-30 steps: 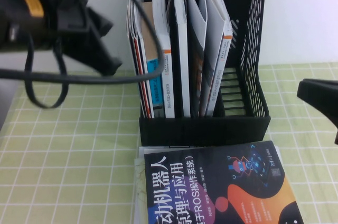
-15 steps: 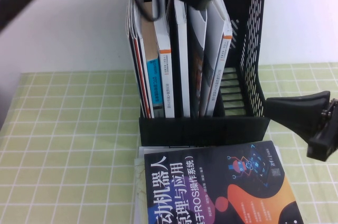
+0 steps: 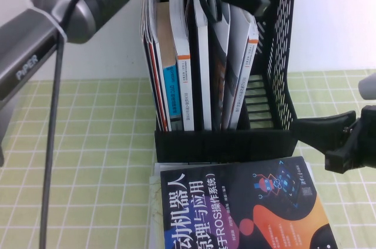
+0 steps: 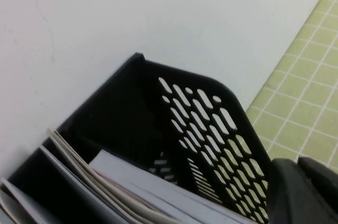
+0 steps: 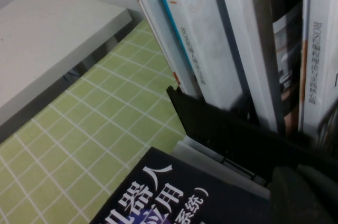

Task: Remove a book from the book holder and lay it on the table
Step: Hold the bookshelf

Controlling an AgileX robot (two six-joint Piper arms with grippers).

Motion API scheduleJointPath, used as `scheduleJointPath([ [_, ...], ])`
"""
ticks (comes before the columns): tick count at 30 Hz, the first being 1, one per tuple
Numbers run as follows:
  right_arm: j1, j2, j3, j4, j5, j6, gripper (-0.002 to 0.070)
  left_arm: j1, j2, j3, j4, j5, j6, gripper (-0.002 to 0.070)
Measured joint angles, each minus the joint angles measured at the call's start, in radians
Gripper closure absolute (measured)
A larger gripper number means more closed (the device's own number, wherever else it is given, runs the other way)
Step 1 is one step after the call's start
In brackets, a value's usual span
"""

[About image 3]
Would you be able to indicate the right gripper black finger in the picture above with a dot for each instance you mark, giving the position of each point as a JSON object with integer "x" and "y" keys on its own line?
{"x": 335, "y": 158}
{"x": 326, "y": 124}

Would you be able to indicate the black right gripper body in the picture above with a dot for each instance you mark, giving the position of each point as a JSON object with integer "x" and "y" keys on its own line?
{"x": 365, "y": 140}

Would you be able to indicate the white ROS2 book orange trim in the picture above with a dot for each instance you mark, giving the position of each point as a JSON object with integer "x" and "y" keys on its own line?
{"x": 239, "y": 43}

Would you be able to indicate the grey right Piper arm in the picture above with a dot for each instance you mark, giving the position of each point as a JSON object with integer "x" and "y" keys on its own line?
{"x": 368, "y": 87}

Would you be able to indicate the grey left Piper arm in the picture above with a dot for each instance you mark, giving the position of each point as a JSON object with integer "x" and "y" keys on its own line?
{"x": 26, "y": 64}

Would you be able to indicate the blue spine book tan pages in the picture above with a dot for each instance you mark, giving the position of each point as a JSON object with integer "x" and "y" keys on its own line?
{"x": 166, "y": 34}

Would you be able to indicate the tall white spine book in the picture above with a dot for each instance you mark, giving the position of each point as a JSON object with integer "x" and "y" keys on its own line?
{"x": 204, "y": 84}

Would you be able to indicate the short white book orange band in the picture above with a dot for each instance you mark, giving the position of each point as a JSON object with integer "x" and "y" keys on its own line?
{"x": 183, "y": 84}

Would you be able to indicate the thin white orange-edged book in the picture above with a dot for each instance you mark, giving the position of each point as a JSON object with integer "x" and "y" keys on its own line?
{"x": 162, "y": 90}

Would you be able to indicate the black plastic book holder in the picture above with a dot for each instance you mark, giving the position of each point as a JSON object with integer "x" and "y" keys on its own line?
{"x": 229, "y": 146}

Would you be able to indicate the black cover robot book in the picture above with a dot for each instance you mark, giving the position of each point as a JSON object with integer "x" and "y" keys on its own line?
{"x": 235, "y": 216}

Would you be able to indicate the dark cover magazine grey pages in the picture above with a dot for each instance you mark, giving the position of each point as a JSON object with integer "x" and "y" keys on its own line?
{"x": 220, "y": 34}

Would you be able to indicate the leftmost red edged books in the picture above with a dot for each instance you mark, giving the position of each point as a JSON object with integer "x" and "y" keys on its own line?
{"x": 148, "y": 17}

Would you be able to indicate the green checked tablecloth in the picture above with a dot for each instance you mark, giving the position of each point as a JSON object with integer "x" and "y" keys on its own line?
{"x": 102, "y": 143}

